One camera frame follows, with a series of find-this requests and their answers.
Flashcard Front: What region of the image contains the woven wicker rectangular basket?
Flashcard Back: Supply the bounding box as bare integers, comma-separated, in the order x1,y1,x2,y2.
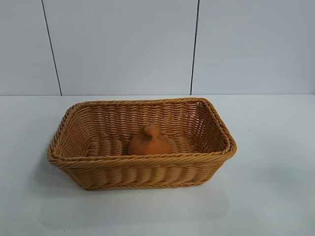
46,97,238,191

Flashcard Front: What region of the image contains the orange-brown bread bun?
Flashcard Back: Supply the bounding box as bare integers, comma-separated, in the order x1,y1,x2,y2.
127,122,174,156

